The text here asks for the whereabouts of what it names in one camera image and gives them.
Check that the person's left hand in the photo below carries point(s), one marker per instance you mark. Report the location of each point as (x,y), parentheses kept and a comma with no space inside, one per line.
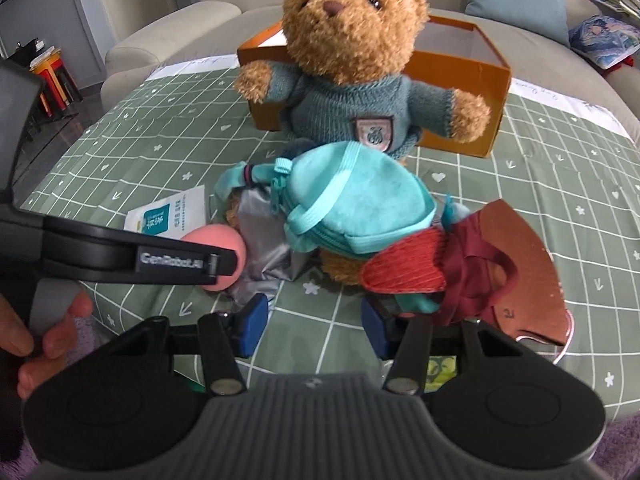
(57,332)

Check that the grey shiny cloth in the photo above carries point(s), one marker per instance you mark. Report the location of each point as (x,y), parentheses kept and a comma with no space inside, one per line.
(260,240)

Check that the maroon cloth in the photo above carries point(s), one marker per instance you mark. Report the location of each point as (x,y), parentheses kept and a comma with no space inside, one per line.
(465,270)

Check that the white teal packet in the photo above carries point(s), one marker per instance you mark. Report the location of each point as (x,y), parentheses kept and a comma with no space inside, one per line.
(160,217)

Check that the red knitted pouch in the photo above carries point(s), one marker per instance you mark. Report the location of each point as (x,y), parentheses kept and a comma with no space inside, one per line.
(400,265)

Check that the orange cardboard box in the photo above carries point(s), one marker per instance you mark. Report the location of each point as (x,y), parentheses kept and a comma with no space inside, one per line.
(465,90)

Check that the pink foam ball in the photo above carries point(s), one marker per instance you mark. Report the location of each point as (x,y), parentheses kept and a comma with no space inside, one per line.
(220,237)

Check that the beige sofa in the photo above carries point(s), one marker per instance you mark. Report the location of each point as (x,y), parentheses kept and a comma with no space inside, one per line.
(165,35)

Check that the brown teddy bear teal sweater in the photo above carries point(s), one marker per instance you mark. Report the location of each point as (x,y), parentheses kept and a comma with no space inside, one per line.
(345,35)

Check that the red stacked stools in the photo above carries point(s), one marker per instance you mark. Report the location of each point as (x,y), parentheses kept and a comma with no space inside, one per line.
(55,80)

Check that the brown leather piece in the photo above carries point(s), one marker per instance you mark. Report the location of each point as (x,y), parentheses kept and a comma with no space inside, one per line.
(530,280)

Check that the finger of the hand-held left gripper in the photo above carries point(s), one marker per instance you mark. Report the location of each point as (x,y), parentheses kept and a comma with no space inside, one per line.
(165,264)

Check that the teal plush pouch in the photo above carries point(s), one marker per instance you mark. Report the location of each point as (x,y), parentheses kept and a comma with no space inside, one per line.
(360,195)

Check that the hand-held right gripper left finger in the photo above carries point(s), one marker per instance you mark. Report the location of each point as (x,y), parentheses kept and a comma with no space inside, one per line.
(254,321)

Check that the yellow green packet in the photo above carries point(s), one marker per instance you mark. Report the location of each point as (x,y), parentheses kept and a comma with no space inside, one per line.
(442,367)

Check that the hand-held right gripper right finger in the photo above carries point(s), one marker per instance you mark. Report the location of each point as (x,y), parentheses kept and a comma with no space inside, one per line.
(373,331)

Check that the blue printed cushion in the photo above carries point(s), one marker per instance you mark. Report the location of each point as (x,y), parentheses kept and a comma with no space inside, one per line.
(607,40)

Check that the purple rug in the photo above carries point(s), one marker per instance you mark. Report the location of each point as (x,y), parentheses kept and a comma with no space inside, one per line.
(87,332)

